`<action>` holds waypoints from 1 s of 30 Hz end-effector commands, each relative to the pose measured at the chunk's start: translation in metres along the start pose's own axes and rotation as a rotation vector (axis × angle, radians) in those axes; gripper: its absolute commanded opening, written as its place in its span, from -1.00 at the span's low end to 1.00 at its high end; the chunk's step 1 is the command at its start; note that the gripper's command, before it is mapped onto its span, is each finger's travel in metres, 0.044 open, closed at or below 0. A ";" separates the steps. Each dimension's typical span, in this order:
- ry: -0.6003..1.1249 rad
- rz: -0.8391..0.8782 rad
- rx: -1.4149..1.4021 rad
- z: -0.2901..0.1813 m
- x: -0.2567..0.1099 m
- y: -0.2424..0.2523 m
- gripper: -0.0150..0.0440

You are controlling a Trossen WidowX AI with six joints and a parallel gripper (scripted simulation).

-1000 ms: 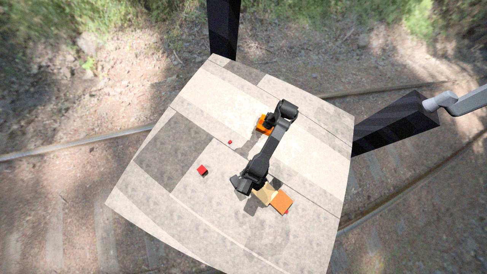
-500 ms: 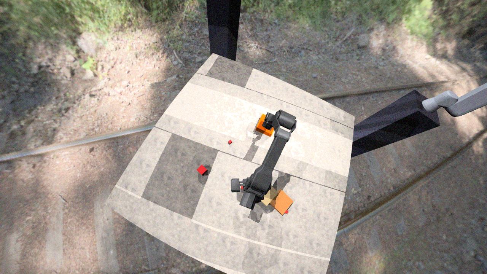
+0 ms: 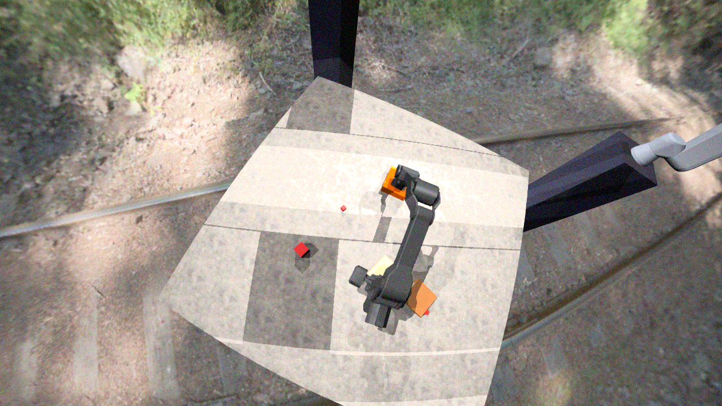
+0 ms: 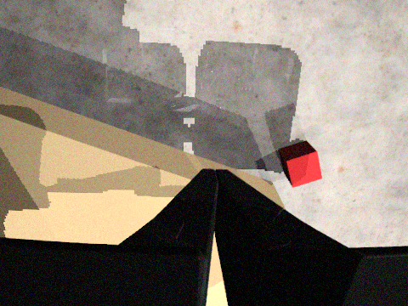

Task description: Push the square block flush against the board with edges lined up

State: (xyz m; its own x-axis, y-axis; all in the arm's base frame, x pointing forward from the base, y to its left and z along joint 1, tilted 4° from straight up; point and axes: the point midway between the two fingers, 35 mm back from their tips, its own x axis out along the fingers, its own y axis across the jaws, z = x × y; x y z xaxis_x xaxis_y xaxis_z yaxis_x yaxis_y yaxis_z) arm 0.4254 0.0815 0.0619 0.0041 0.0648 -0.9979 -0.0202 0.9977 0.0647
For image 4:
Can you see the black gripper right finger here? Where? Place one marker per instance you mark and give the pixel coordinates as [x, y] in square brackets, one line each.
[268, 257]

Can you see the red cube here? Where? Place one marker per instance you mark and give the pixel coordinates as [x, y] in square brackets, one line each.
[300, 163]

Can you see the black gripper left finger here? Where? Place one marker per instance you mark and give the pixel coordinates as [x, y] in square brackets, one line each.
[165, 263]

